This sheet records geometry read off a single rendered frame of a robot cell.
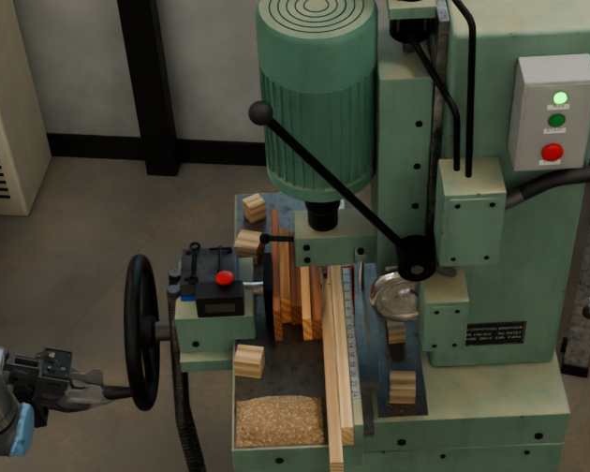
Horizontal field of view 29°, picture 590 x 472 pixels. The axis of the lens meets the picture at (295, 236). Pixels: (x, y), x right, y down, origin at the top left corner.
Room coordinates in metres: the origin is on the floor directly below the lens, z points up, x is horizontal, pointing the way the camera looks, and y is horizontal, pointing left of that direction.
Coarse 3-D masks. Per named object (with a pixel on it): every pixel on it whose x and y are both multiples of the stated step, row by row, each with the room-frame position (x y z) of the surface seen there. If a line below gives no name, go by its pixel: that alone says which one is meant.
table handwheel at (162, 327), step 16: (144, 256) 1.50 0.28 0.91; (128, 272) 1.42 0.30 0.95; (144, 272) 1.51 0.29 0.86; (128, 288) 1.38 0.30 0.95; (144, 288) 1.48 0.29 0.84; (128, 304) 1.35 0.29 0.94; (144, 304) 1.45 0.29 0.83; (128, 320) 1.32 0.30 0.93; (144, 320) 1.40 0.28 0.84; (128, 336) 1.30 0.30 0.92; (144, 336) 1.37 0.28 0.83; (160, 336) 1.38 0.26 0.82; (128, 352) 1.28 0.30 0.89; (144, 352) 1.38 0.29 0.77; (128, 368) 1.27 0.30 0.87; (144, 368) 1.38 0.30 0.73; (144, 384) 1.27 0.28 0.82; (144, 400) 1.26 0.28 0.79
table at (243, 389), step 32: (256, 224) 1.57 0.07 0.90; (288, 224) 1.57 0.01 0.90; (256, 320) 1.33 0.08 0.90; (192, 352) 1.29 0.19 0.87; (224, 352) 1.29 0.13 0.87; (288, 352) 1.26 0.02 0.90; (320, 352) 1.25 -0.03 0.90; (256, 384) 1.19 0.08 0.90; (288, 384) 1.19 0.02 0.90; (320, 384) 1.19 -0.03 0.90; (256, 448) 1.07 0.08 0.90; (288, 448) 1.06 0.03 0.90; (320, 448) 1.06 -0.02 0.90; (352, 448) 1.06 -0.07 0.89
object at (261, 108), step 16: (256, 112) 1.24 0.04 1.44; (272, 112) 1.25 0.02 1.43; (272, 128) 1.25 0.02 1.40; (288, 144) 1.25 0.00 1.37; (304, 160) 1.25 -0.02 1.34; (368, 208) 1.25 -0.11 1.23; (384, 224) 1.25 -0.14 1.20; (400, 240) 1.25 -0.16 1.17; (416, 240) 1.26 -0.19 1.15; (400, 256) 1.24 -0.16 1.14; (416, 256) 1.23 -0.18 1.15; (432, 256) 1.24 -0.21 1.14; (400, 272) 1.23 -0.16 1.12; (416, 272) 1.23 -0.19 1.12; (432, 272) 1.23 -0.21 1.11; (448, 272) 1.25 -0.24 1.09
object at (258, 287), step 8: (264, 256) 1.40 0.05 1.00; (264, 264) 1.38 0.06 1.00; (264, 272) 1.36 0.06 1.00; (272, 272) 1.38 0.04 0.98; (264, 280) 1.34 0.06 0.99; (272, 280) 1.35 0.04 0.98; (256, 288) 1.35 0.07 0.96; (264, 288) 1.32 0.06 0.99; (272, 288) 1.32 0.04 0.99; (256, 296) 1.35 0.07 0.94; (264, 296) 1.32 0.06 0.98; (272, 296) 1.32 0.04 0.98; (264, 304) 1.32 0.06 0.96; (272, 304) 1.32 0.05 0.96; (272, 312) 1.32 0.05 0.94; (272, 320) 1.32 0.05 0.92
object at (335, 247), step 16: (352, 208) 1.43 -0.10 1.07; (304, 224) 1.39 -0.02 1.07; (352, 224) 1.39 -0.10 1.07; (368, 224) 1.39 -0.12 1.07; (304, 240) 1.36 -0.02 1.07; (320, 240) 1.36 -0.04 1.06; (336, 240) 1.36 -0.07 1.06; (352, 240) 1.36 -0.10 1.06; (368, 240) 1.36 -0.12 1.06; (304, 256) 1.36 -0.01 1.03; (320, 256) 1.36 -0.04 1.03; (336, 256) 1.36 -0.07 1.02; (352, 256) 1.36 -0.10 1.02; (368, 256) 1.36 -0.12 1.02
